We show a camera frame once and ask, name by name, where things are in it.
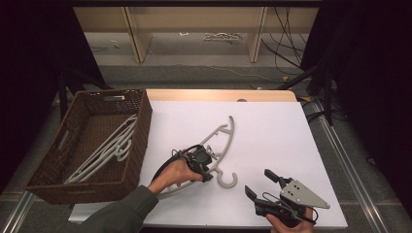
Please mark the black curtain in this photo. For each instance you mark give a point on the black curtain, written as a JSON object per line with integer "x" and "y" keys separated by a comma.
{"x": 372, "y": 81}
{"x": 32, "y": 64}

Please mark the grey plastic clothes hanger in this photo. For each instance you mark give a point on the grey plastic clothes hanger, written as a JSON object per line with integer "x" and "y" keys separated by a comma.
{"x": 230, "y": 136}
{"x": 125, "y": 126}
{"x": 121, "y": 158}

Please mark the metal floor rail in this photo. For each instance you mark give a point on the metal floor rail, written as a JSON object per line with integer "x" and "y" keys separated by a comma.
{"x": 350, "y": 168}
{"x": 16, "y": 213}

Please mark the pile of pale hangers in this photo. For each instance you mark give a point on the pile of pale hangers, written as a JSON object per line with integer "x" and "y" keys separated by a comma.
{"x": 223, "y": 36}

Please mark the white table cover sheet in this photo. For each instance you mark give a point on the white table cover sheet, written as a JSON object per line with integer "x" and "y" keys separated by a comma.
{"x": 275, "y": 136}

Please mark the beige wooden shelving unit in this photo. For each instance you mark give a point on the beige wooden shelving unit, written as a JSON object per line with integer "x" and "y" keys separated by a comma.
{"x": 194, "y": 19}

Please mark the brown wicker basket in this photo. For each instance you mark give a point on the brown wicker basket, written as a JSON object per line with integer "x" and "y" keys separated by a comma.
{"x": 137, "y": 152}

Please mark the black metal stand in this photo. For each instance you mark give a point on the black metal stand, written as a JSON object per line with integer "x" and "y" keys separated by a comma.
{"x": 324, "y": 84}
{"x": 66, "y": 93}

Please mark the person's left hand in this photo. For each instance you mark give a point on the person's left hand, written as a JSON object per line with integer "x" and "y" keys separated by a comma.
{"x": 175, "y": 173}

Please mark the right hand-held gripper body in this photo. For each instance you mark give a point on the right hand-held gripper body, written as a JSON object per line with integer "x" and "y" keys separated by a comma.
{"x": 301, "y": 195}

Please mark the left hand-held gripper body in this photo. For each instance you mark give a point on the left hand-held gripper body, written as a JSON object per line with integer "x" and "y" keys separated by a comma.
{"x": 200, "y": 157}

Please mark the person's right hand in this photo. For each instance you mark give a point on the person's right hand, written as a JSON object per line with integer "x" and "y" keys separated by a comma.
{"x": 291, "y": 229}

